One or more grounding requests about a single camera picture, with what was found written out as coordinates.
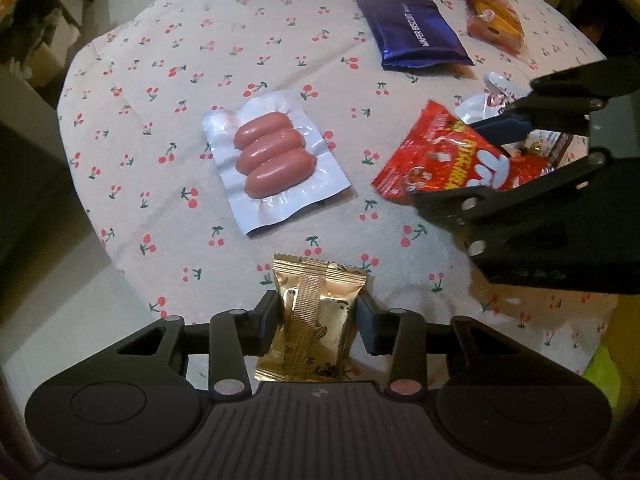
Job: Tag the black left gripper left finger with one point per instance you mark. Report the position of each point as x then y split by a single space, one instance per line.
233 335

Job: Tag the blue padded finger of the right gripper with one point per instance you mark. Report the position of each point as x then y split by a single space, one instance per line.
503 129

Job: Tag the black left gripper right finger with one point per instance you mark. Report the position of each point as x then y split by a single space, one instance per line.
401 335

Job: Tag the red snack bag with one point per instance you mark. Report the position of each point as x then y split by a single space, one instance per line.
441 153

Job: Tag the gold foil snack packet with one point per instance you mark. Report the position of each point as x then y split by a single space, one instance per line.
312 340

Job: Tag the blue wafer biscuit packet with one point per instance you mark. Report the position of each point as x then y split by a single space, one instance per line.
412 34

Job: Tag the vacuum packed sausages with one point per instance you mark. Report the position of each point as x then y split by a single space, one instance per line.
271 159

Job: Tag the white small snack packet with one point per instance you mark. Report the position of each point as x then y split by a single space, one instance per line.
499 92

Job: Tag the orange yellow snack packet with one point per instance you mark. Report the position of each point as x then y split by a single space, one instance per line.
496 23

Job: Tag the cherry print tablecloth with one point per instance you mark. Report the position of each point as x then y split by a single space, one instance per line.
131 119

